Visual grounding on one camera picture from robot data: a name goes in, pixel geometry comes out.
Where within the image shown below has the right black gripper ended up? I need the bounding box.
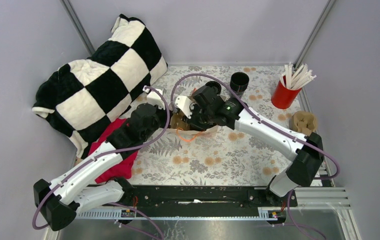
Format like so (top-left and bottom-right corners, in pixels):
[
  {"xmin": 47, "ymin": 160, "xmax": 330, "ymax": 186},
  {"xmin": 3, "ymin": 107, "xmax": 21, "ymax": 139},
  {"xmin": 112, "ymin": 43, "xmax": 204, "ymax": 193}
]
[{"xmin": 182, "ymin": 102, "xmax": 214, "ymax": 132}]

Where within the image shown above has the single brown cup carrier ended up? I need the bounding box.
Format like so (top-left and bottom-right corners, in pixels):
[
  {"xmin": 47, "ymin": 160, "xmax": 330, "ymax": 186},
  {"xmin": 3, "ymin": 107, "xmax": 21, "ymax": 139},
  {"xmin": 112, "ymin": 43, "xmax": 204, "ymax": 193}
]
[{"xmin": 169, "ymin": 112, "xmax": 191, "ymax": 131}]

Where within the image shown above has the peach paper bag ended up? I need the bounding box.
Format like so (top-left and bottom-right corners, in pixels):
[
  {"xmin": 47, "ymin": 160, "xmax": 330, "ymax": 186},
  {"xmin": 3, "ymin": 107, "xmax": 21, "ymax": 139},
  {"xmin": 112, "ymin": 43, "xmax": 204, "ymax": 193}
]
[{"xmin": 166, "ymin": 95, "xmax": 219, "ymax": 142}]

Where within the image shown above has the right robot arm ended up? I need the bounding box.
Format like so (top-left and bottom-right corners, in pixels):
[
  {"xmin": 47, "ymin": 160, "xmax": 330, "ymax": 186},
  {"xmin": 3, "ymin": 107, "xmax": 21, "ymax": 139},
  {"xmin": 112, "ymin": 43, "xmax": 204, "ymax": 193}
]
[{"xmin": 173, "ymin": 85, "xmax": 324, "ymax": 206}]

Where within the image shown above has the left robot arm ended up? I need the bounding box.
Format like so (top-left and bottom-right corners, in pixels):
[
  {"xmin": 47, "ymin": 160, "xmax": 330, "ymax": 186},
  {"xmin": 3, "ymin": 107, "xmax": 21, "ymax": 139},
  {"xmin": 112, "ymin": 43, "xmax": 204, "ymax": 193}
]
[{"xmin": 33, "ymin": 103, "xmax": 172, "ymax": 231}]

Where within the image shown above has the floral tablecloth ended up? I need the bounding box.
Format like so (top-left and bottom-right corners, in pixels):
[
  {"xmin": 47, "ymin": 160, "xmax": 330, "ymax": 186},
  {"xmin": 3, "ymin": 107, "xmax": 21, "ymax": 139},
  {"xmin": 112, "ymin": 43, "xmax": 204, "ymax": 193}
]
[{"xmin": 129, "ymin": 66, "xmax": 301, "ymax": 186}]

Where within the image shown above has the stack of black lids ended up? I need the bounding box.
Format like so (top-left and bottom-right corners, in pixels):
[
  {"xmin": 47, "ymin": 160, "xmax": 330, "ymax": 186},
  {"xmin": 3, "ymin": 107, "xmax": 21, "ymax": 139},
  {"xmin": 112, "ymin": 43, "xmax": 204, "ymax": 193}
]
[{"xmin": 205, "ymin": 80, "xmax": 222, "ymax": 95}]

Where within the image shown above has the stack of black cups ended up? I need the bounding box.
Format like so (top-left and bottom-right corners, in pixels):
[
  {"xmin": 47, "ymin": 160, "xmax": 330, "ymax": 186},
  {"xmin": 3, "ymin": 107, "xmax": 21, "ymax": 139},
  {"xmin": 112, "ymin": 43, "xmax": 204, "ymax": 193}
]
[{"xmin": 229, "ymin": 72, "xmax": 250, "ymax": 98}]

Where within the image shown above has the red cloth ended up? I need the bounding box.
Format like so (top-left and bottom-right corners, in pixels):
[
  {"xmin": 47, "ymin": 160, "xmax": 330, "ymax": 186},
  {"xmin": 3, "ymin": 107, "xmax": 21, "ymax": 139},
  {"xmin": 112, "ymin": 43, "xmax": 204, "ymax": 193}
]
[{"xmin": 88, "ymin": 118, "xmax": 140, "ymax": 185}]

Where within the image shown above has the red cup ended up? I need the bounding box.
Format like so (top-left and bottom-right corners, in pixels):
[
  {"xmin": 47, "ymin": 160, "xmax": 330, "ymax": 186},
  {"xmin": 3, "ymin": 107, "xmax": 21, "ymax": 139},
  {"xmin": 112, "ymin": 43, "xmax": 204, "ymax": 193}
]
[{"xmin": 271, "ymin": 81, "xmax": 302, "ymax": 110}]

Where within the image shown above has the black white checkered blanket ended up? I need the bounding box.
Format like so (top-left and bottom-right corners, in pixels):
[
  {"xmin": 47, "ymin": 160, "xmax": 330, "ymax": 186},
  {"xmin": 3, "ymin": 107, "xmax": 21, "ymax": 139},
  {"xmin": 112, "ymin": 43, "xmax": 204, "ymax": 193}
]
[{"xmin": 31, "ymin": 14, "xmax": 168, "ymax": 159}]

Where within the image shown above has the brown cardboard cup carrier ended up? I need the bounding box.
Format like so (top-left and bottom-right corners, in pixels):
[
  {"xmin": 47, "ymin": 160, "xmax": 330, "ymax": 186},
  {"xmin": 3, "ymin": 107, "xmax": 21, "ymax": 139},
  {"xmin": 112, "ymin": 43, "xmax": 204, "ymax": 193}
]
[{"xmin": 290, "ymin": 111, "xmax": 318, "ymax": 136}]

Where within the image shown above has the white paper straws bundle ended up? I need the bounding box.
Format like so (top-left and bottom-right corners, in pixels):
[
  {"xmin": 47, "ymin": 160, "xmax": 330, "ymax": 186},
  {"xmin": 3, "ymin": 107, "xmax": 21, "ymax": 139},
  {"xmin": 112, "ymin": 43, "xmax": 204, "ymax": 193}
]
[{"xmin": 279, "ymin": 63, "xmax": 317, "ymax": 91}]

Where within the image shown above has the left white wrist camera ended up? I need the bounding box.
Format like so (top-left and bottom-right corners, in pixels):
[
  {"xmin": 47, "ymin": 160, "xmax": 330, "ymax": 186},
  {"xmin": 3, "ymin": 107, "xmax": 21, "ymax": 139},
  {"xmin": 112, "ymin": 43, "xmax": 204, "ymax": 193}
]
[{"xmin": 143, "ymin": 85, "xmax": 166, "ymax": 110}]

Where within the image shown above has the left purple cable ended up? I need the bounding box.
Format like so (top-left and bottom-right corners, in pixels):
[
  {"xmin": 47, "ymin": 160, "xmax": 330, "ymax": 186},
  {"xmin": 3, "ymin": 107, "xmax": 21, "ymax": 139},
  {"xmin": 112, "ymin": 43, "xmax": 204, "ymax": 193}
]
[{"xmin": 31, "ymin": 85, "xmax": 172, "ymax": 240}]

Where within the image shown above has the purple cable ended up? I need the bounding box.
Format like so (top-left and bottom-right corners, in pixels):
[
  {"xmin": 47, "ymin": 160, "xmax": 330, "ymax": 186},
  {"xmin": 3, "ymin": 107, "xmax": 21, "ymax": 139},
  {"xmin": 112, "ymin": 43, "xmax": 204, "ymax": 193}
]
[
  {"xmin": 31, "ymin": 85, "xmax": 172, "ymax": 240},
  {"xmin": 170, "ymin": 73, "xmax": 341, "ymax": 240}
]

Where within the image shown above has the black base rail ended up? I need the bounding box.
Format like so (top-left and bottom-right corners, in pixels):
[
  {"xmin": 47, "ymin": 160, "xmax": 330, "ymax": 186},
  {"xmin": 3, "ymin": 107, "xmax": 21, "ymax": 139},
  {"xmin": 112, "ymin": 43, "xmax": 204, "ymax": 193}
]
[{"xmin": 118, "ymin": 185, "xmax": 298, "ymax": 218}]

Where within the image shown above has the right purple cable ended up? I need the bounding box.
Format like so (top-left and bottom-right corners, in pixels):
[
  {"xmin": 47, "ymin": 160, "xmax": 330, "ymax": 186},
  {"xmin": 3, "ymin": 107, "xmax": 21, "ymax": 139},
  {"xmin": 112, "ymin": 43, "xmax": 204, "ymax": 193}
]
[{"xmin": 170, "ymin": 73, "xmax": 341, "ymax": 240}]

